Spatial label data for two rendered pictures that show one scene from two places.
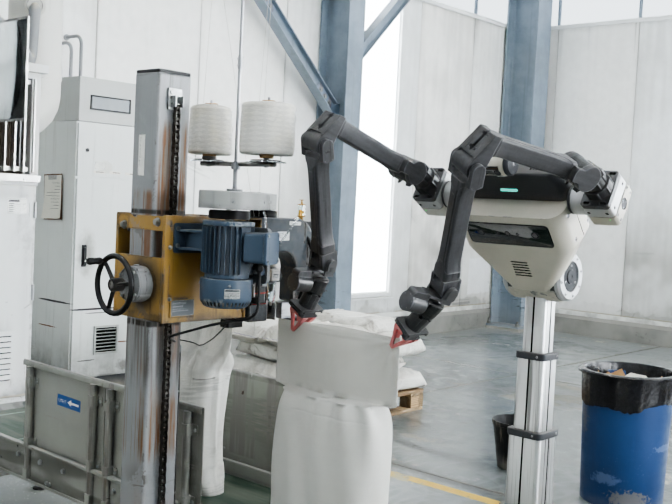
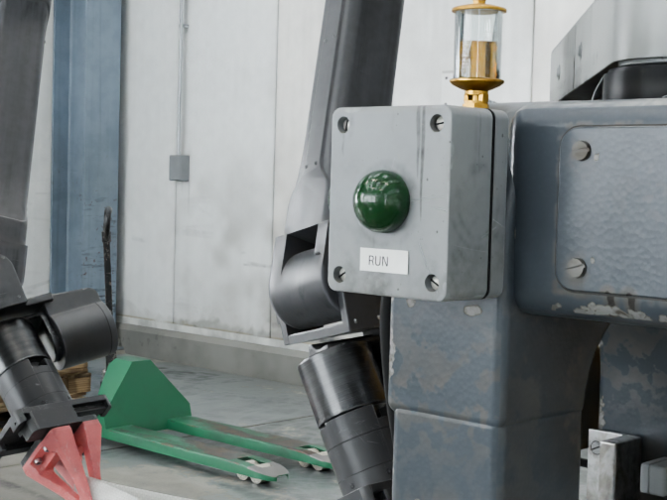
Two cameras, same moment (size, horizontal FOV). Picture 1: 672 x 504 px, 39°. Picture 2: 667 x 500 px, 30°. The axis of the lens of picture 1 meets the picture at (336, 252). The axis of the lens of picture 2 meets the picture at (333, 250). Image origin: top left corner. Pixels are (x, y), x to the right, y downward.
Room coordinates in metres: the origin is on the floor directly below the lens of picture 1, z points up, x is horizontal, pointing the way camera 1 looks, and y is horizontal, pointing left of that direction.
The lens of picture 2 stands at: (3.85, 0.07, 1.29)
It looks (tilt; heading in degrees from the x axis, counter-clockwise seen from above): 3 degrees down; 182
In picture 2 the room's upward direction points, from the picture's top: 2 degrees clockwise
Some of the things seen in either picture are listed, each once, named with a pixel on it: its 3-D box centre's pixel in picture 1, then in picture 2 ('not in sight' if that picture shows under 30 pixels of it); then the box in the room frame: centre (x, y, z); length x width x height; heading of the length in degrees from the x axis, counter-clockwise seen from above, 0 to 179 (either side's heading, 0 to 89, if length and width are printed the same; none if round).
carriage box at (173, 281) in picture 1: (181, 265); not in sight; (2.93, 0.47, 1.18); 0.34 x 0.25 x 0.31; 138
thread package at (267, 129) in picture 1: (267, 129); not in sight; (2.87, 0.22, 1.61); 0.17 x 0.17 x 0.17
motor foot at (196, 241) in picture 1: (199, 238); not in sight; (2.78, 0.40, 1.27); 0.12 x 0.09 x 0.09; 138
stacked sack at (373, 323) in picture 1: (354, 323); not in sight; (6.62, -0.16, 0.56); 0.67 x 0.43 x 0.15; 48
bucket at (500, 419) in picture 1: (517, 443); not in sight; (5.18, -1.05, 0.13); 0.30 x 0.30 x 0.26
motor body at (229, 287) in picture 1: (227, 263); not in sight; (2.75, 0.31, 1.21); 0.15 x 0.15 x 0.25
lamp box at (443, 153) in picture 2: not in sight; (416, 201); (3.24, 0.09, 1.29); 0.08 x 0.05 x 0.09; 48
